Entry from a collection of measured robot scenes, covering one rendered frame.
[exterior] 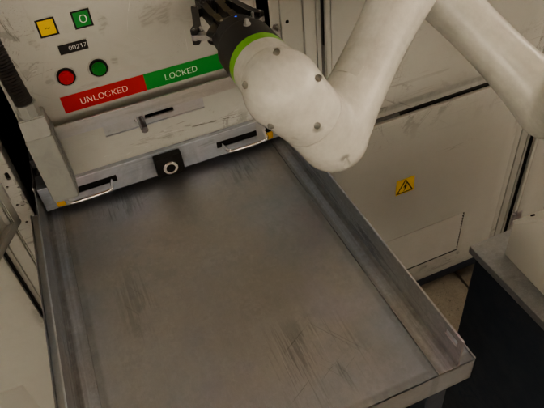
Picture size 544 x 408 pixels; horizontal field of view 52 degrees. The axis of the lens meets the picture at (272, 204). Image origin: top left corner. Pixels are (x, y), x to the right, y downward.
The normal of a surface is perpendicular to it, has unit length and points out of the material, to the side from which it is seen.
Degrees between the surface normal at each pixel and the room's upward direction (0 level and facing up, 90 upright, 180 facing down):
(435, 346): 0
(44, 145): 90
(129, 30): 90
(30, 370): 90
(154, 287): 0
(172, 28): 90
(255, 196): 0
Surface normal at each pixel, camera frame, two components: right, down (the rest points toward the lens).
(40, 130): 0.29, 0.18
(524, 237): -0.93, 0.30
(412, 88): 0.38, 0.61
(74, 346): -0.09, -0.72
